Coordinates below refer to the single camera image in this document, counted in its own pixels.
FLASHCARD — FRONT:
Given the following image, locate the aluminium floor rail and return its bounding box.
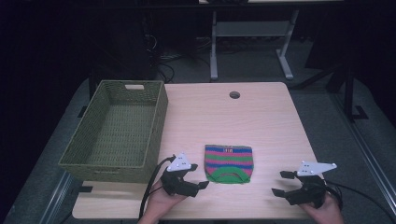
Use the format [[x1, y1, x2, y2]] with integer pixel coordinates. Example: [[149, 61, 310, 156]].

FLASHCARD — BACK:
[[38, 170, 76, 224], [329, 91, 396, 217]]

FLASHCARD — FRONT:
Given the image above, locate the right hand-held gripper cable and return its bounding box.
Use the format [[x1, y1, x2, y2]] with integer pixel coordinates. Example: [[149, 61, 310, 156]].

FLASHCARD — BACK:
[[323, 180, 396, 224]]

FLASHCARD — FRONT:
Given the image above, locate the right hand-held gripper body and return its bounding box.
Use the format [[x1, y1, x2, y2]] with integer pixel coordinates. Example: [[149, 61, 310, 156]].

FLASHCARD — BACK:
[[284, 160, 338, 209]]

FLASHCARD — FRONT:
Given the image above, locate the grey metal desk frame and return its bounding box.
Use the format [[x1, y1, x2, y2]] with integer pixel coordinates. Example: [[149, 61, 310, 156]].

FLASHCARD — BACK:
[[209, 8, 301, 81]]

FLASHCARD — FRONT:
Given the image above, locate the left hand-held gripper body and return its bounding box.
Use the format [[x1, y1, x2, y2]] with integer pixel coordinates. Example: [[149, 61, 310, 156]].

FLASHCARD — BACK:
[[160, 151, 200, 198]]

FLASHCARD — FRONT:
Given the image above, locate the person's left hand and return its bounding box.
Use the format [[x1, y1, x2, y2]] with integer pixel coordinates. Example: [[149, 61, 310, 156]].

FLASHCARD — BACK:
[[145, 179, 188, 219]]

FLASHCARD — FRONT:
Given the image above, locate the black metal stand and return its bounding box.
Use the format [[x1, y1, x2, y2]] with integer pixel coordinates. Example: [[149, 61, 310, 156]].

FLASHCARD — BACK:
[[340, 59, 369, 123]]

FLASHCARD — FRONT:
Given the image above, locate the bundle of floor cables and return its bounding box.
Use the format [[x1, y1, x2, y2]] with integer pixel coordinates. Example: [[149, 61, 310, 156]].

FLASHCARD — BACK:
[[141, 32, 213, 83]]

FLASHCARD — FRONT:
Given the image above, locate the striped knitted cloth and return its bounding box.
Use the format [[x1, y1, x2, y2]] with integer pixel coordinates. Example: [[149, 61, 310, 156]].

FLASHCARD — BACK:
[[204, 144, 255, 185]]

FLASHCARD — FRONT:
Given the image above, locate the left hand-held gripper cable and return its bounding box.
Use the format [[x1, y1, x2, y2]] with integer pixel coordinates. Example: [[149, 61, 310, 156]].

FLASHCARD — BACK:
[[138, 155, 177, 220]]

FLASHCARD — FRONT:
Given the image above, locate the green woven basket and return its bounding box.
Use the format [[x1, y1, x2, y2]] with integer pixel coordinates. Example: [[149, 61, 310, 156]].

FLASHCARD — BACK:
[[58, 79, 169, 184]]

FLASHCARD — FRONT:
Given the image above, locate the hand-held gripper cable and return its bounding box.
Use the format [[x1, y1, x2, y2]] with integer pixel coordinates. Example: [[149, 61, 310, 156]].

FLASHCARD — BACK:
[[323, 180, 396, 224], [138, 155, 177, 220]]

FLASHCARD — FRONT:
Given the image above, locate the person's right hand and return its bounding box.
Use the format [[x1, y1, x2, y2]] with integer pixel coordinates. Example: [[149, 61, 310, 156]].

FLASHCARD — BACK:
[[300, 191, 346, 224]]

